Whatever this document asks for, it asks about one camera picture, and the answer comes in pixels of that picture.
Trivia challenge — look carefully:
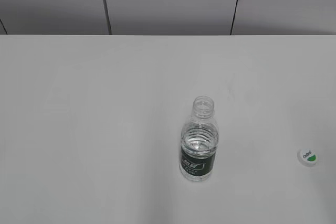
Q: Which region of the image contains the clear green-label water bottle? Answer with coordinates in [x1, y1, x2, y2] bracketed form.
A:
[179, 96, 219, 182]

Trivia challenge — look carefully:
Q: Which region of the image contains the white green bottle cap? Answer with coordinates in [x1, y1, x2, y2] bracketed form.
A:
[297, 148, 318, 167]

